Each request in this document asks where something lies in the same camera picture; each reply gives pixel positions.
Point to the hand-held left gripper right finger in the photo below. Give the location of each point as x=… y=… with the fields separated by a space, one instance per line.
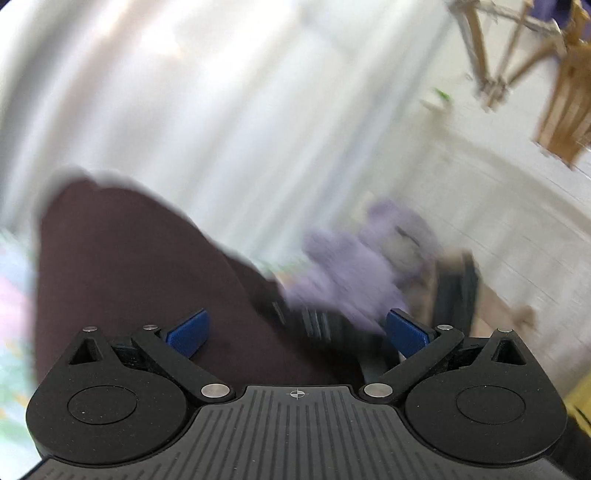
x=408 y=333

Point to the dark brown garment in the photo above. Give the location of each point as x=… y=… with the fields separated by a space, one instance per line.
x=138 y=277

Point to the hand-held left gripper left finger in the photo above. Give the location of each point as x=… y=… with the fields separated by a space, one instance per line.
x=189 y=334

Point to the wooden chair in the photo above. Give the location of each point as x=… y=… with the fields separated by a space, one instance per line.
x=565 y=110

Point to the small green object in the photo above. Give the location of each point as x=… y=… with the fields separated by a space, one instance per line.
x=442 y=96

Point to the yellow object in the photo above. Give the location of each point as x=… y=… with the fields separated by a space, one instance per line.
x=581 y=405

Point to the person's right hand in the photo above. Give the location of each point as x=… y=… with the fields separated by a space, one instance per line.
x=351 y=272

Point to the wooden drying rack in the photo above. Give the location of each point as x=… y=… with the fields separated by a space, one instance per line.
x=496 y=60

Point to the purple cloth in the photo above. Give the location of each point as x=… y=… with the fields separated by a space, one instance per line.
x=549 y=9

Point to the floral light blue bed sheet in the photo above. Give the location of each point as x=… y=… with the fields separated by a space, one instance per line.
x=16 y=314

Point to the white curtain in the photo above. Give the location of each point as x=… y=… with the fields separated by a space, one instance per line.
x=207 y=101

